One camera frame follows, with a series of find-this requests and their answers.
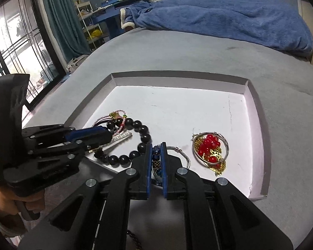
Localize silver bangle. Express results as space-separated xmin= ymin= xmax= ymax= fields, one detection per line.
xmin=192 ymin=132 xmax=228 ymax=166
xmin=153 ymin=146 xmax=191 ymax=185

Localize blue bookshelf desk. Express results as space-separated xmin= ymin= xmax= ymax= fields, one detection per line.
xmin=91 ymin=0 xmax=157 ymax=39

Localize grey cardboard box tray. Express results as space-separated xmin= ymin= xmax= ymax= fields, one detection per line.
xmin=63 ymin=70 xmax=272 ymax=201

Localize red bead gold bracelet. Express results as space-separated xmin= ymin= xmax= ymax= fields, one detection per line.
xmin=192 ymin=133 xmax=227 ymax=176

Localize white wire rack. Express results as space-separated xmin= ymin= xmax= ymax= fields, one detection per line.
xmin=74 ymin=0 xmax=105 ymax=49

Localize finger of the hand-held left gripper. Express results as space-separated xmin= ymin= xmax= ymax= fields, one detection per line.
xmin=22 ymin=124 xmax=112 ymax=148
xmin=29 ymin=140 xmax=105 ymax=168

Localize black framed window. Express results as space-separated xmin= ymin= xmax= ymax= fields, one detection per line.
xmin=0 ymin=0 xmax=66 ymax=107

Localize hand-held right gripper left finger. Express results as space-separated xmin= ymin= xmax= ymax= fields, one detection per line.
xmin=18 ymin=142 xmax=153 ymax=250

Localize teal curtain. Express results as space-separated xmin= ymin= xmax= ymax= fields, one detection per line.
xmin=39 ymin=0 xmax=90 ymax=58

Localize dark blue bead bracelet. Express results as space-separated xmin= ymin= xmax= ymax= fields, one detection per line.
xmin=151 ymin=144 xmax=163 ymax=186

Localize person's left hand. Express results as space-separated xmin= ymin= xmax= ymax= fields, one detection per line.
xmin=0 ymin=186 xmax=46 ymax=218

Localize white rhinestone bracelet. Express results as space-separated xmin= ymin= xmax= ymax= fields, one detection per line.
xmin=111 ymin=132 xmax=133 ymax=144

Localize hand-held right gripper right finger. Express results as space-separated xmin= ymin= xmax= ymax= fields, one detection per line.
xmin=160 ymin=142 xmax=294 ymax=250

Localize blue fleece blanket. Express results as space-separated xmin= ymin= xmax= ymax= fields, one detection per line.
xmin=120 ymin=0 xmax=313 ymax=58

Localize pink cord bracelet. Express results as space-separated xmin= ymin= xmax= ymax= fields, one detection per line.
xmin=91 ymin=109 xmax=128 ymax=136

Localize large black bead bracelet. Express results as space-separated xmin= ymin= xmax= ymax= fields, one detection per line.
xmin=94 ymin=118 xmax=153 ymax=166

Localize white bag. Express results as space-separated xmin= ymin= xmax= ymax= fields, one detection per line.
xmin=66 ymin=55 xmax=89 ymax=72

